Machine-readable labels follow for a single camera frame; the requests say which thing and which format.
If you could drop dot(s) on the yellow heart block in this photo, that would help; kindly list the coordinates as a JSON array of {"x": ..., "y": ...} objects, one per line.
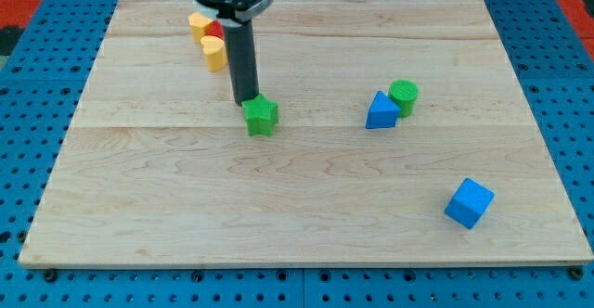
[{"x": 214, "y": 51}]

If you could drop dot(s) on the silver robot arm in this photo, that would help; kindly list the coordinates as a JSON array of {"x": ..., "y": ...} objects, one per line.
[{"x": 236, "y": 18}]

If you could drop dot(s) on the green star block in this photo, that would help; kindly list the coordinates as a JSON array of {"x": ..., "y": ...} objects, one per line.
[{"x": 260, "y": 115}]

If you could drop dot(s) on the wooden board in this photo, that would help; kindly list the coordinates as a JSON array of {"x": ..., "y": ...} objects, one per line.
[{"x": 157, "y": 170}]

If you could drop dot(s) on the green cylinder block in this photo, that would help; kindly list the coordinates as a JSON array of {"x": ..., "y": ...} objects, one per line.
[{"x": 404, "y": 94}]

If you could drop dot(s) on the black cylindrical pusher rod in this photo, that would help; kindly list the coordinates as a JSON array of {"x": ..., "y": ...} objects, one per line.
[{"x": 242, "y": 64}]

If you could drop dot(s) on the yellow pentagon block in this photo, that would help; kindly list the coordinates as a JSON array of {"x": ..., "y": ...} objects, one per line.
[{"x": 199, "y": 25}]

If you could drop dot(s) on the red block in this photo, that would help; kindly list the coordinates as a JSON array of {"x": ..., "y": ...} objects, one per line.
[{"x": 215, "y": 29}]

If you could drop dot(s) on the blue cube block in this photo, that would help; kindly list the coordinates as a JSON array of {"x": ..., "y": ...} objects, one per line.
[{"x": 469, "y": 203}]

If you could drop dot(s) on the blue triangle block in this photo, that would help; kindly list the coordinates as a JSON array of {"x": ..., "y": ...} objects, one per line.
[{"x": 382, "y": 112}]

